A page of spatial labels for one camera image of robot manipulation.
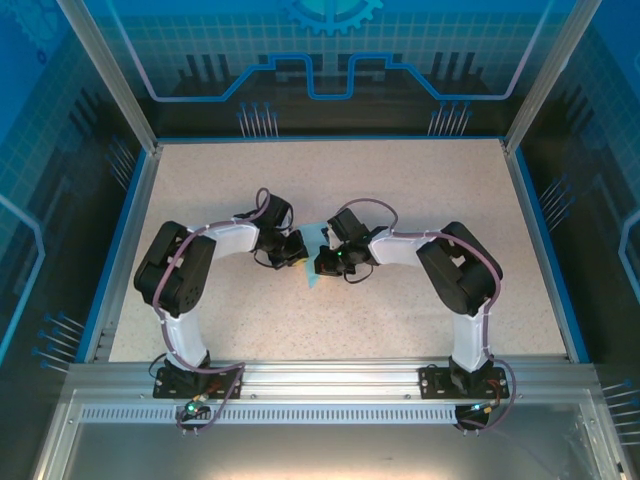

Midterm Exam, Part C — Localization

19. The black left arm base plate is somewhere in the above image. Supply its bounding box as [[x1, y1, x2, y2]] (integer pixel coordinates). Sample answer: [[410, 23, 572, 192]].
[[152, 366, 245, 400]]

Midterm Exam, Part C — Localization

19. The connector board with green light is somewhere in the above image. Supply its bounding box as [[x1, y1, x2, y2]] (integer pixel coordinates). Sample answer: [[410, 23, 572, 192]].
[[180, 393, 211, 420], [464, 399, 503, 419]]

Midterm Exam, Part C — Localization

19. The thin black gripper wire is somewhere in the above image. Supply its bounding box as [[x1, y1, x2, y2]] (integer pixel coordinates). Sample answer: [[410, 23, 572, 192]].
[[252, 249, 281, 271], [342, 264, 375, 287]]

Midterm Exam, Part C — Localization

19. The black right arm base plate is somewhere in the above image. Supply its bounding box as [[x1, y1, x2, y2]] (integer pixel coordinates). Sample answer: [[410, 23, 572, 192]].
[[418, 364, 511, 400]]

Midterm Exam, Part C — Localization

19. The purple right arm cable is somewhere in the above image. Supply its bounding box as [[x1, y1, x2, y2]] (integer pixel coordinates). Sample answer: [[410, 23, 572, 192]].
[[334, 198, 519, 434]]

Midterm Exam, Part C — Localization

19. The aluminium table side rail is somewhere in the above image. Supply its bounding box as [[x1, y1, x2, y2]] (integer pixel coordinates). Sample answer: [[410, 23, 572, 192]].
[[97, 144, 164, 364], [502, 144, 574, 361]]

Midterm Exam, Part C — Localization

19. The light blue paper sheet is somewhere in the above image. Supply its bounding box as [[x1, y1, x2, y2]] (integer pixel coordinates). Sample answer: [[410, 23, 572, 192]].
[[298, 218, 334, 291]]

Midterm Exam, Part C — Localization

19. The thin black right gripper wire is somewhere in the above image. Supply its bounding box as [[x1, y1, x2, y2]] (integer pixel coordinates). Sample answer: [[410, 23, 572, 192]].
[[342, 264, 375, 287]]

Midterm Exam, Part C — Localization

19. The slotted metal cable duct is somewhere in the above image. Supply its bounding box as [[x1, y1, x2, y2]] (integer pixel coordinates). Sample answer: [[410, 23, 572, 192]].
[[79, 405, 594, 426]]

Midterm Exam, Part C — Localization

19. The grey sheet metal panel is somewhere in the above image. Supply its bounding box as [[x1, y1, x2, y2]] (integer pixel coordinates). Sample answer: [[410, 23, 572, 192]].
[[29, 389, 640, 480]]

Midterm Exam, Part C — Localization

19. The aluminium mounting rail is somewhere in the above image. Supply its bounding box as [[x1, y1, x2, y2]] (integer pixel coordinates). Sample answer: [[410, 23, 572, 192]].
[[67, 359, 601, 401]]

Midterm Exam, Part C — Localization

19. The blue table border frame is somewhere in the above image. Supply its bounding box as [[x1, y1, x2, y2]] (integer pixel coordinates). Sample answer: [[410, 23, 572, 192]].
[[74, 134, 591, 365]]

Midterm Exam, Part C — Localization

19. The thin black left gripper wire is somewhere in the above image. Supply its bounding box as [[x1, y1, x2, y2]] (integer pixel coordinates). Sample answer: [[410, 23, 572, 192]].
[[252, 249, 281, 271]]

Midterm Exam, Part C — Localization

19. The aluminium frame post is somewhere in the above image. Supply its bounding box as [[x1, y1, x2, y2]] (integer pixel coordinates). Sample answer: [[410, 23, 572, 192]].
[[502, 0, 594, 156], [54, 0, 164, 156]]

